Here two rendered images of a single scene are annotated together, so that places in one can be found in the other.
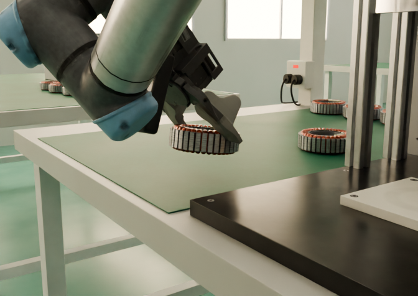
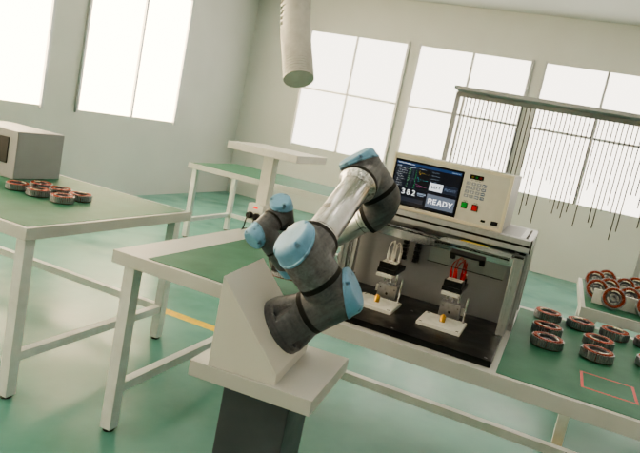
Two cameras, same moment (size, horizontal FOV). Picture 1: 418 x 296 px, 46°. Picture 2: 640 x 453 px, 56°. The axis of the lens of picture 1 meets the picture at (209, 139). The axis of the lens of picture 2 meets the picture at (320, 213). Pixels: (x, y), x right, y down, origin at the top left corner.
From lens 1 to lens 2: 158 cm
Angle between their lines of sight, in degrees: 34
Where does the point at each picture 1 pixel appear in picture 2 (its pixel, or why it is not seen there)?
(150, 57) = not seen: hidden behind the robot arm
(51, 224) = (130, 312)
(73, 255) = (69, 338)
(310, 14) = (268, 175)
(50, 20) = (273, 234)
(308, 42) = (264, 192)
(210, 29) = (61, 97)
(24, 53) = (262, 245)
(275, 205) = not seen: hidden behind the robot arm
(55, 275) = (126, 346)
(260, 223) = not seen: hidden behind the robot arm
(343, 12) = (191, 97)
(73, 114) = (94, 227)
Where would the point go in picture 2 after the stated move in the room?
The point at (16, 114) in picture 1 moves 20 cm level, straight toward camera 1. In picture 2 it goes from (62, 227) to (90, 240)
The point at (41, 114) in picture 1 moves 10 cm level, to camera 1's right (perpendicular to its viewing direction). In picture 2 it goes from (76, 227) to (100, 228)
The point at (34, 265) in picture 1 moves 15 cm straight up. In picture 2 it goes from (44, 346) to (48, 314)
